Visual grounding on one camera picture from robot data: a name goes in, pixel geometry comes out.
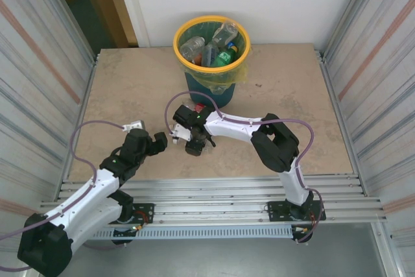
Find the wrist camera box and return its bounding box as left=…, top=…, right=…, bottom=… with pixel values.
left=122, top=119, right=145, bottom=132
left=170, top=123, right=192, bottom=144

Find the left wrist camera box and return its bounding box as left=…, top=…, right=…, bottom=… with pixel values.
left=122, top=119, right=145, bottom=132

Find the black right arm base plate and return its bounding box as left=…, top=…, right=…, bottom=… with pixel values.
left=267, top=200, right=327, bottom=223

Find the blue bin yellow rim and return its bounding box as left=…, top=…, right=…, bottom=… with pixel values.
left=172, top=15, right=253, bottom=109

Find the dark label bottle blue cap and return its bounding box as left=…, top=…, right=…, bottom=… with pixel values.
left=200, top=43, right=217, bottom=66

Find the wooden door frame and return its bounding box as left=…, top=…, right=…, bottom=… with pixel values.
left=47, top=0, right=139, bottom=49

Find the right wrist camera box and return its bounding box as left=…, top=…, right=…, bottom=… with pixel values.
left=170, top=123, right=192, bottom=144

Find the aluminium rail frame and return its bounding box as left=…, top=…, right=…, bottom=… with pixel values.
left=35, top=175, right=390, bottom=228

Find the clear bottle green cap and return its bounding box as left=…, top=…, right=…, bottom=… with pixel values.
left=212, top=21, right=240, bottom=46

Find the grey slotted cable duct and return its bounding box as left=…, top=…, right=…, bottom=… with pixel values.
left=84, top=227, right=292, bottom=241

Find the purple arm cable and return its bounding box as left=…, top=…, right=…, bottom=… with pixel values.
left=0, top=120, right=126, bottom=273
left=164, top=91, right=326, bottom=244

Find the base power wire bundle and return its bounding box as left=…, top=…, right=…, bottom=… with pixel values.
left=291, top=213, right=317, bottom=237
left=112, top=212, right=154, bottom=237

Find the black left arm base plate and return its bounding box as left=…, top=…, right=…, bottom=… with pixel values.
left=106, top=203, right=155, bottom=225

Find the square clear bottle white cap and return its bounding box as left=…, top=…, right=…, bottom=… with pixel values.
left=171, top=137, right=213, bottom=158

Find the clear ribbed bottle white cap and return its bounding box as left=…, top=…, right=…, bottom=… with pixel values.
left=180, top=36, right=206, bottom=59

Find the green plastic soda bottle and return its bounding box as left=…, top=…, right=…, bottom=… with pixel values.
left=210, top=48, right=239, bottom=67

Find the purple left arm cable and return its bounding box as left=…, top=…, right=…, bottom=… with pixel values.
left=0, top=120, right=126, bottom=273

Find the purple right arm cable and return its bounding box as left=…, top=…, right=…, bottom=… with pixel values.
left=164, top=91, right=326, bottom=244

